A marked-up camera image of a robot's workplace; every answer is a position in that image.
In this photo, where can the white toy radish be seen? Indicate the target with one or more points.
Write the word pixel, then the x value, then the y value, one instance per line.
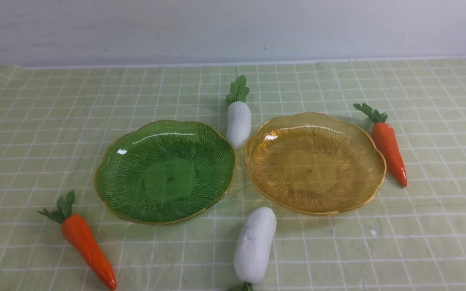
pixel 239 116
pixel 253 248

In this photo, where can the orange toy carrot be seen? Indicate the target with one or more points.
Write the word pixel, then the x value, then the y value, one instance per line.
pixel 384 138
pixel 76 231

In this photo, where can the green glass plate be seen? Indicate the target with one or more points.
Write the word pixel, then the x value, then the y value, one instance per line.
pixel 165 172

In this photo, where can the amber glass plate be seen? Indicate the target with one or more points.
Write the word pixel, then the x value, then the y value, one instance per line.
pixel 314 164

